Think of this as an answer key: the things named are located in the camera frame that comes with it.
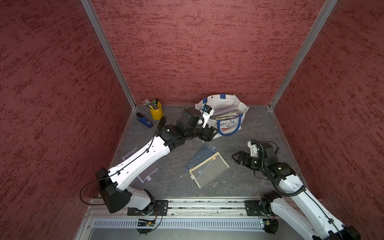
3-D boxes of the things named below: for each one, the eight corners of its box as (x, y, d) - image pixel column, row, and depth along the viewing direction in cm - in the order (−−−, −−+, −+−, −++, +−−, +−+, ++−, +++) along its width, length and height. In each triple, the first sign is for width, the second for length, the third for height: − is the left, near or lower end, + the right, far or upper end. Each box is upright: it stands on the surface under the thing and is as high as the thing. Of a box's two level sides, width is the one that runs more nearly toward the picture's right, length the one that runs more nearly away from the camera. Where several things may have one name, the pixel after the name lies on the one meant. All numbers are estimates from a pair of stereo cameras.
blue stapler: (135, 117, 115) (134, 114, 112) (140, 114, 117) (138, 111, 114) (149, 129, 107) (148, 126, 105) (153, 126, 109) (152, 123, 107)
